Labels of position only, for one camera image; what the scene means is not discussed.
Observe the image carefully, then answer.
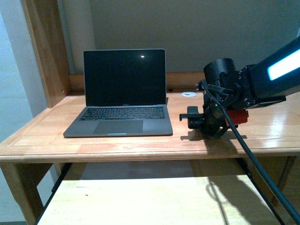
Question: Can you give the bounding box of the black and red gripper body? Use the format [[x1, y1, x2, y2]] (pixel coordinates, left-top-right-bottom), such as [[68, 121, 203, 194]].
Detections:
[[179, 79, 249, 141]]

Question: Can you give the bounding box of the wooden desk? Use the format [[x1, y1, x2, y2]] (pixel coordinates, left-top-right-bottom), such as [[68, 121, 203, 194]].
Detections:
[[0, 0, 300, 223]]

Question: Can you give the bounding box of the wooden sliding keyboard tray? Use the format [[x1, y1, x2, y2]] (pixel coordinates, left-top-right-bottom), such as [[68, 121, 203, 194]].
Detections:
[[35, 161, 300, 225]]

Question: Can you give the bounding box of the grey open laptop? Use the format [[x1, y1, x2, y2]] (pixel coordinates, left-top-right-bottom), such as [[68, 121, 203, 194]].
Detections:
[[63, 49, 173, 138]]

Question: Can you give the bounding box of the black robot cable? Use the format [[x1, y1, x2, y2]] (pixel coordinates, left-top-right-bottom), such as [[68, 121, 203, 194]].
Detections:
[[201, 82, 300, 225]]

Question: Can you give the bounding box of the white desk cable grommet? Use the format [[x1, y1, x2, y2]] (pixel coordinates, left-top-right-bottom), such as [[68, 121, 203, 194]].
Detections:
[[182, 92, 196, 97]]

